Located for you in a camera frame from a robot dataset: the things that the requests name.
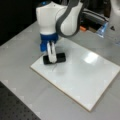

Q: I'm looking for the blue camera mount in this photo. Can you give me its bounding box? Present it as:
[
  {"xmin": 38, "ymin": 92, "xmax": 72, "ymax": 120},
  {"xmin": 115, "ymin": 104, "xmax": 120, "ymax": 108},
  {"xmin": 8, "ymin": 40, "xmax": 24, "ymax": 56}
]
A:
[{"xmin": 40, "ymin": 33, "xmax": 58, "ymax": 52}]

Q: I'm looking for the white whiteboard panel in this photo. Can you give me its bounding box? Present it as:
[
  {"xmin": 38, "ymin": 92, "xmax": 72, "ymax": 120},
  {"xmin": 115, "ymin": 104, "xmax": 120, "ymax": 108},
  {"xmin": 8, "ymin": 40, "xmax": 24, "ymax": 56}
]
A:
[{"xmin": 31, "ymin": 42, "xmax": 120, "ymax": 111}]

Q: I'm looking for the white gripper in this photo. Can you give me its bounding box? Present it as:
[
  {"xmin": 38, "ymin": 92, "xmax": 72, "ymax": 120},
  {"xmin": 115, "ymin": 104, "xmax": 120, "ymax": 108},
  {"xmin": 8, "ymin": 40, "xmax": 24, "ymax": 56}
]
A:
[{"xmin": 47, "ymin": 41, "xmax": 57, "ymax": 63}]

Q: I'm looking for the orange clamp block far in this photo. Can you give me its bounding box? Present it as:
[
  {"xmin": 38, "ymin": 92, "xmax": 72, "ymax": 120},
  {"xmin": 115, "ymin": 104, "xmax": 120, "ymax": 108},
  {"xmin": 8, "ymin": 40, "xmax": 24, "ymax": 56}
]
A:
[{"xmin": 80, "ymin": 26, "xmax": 87, "ymax": 32}]

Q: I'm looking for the black whiteboard eraser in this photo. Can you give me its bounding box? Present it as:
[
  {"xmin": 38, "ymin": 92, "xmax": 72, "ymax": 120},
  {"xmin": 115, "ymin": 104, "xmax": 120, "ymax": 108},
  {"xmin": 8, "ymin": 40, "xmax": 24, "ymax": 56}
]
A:
[{"xmin": 43, "ymin": 53, "xmax": 66, "ymax": 65}]

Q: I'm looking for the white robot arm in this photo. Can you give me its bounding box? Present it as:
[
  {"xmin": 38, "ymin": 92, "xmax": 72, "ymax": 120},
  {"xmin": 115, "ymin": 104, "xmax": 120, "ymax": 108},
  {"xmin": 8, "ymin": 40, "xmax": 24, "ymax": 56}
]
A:
[{"xmin": 36, "ymin": 0, "xmax": 83, "ymax": 65}]

